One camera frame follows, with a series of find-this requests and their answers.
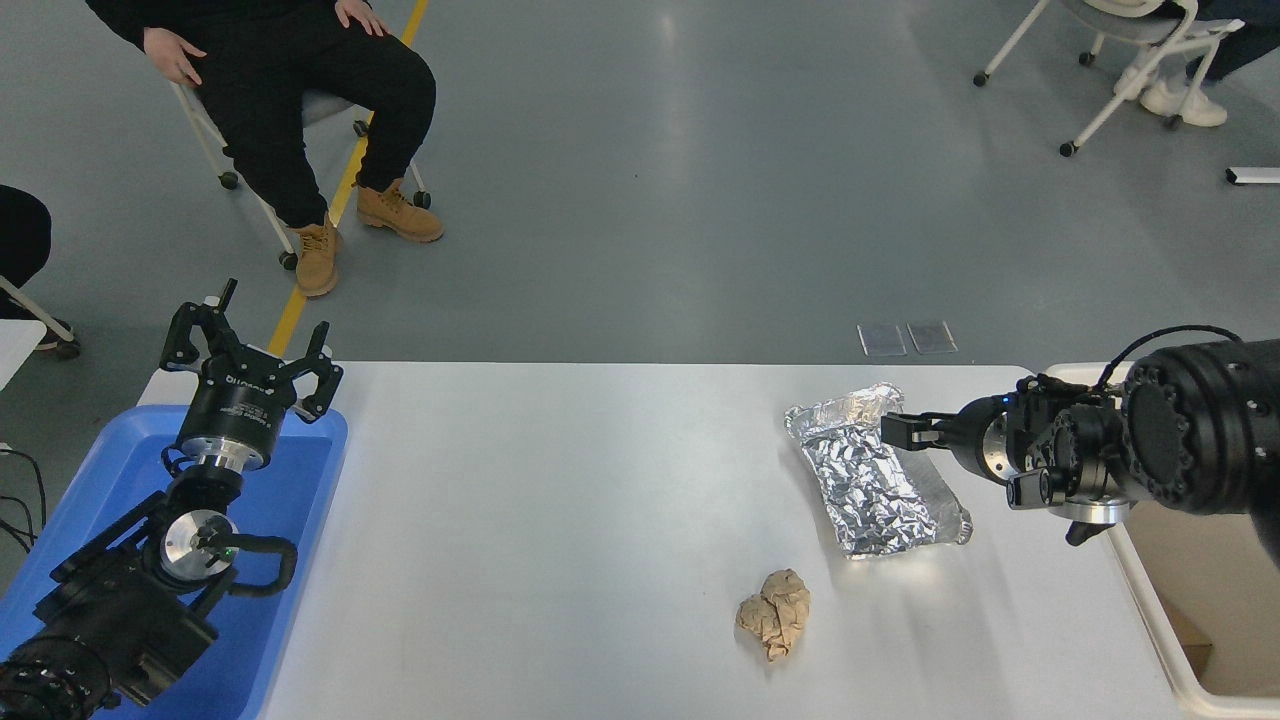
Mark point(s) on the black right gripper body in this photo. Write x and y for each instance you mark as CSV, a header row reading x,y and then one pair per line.
x,y
968,440

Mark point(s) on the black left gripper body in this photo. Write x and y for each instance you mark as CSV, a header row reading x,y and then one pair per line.
x,y
240,410

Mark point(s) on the crinkled foil tray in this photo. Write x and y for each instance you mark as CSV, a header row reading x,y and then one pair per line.
x,y
870,490

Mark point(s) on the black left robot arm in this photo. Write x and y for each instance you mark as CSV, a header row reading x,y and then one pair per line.
x,y
120,610

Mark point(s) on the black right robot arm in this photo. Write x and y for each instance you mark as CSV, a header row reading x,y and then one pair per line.
x,y
1200,430

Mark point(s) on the clear floor plate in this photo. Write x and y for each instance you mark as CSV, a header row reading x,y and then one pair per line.
x,y
932,337
882,340

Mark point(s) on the person's right hand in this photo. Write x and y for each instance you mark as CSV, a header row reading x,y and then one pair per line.
x,y
172,52

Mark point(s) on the person's left hand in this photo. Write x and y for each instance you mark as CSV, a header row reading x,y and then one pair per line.
x,y
360,14

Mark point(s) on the blue plastic tray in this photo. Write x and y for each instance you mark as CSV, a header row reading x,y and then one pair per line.
x,y
290,480

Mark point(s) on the white wheeled chair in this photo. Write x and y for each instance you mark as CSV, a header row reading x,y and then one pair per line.
x,y
45,322
325,105
1140,25

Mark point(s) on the small white table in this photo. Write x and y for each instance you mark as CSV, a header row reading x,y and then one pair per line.
x,y
15,350

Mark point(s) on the crumpled tan paper ball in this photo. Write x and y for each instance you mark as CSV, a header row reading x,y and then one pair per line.
x,y
775,615

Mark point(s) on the seated person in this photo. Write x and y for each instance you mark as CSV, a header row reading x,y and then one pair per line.
x,y
260,100

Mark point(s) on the large pale bin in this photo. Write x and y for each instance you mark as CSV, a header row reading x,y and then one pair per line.
x,y
1200,600

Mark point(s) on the white bar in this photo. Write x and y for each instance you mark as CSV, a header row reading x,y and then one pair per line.
x,y
1252,176

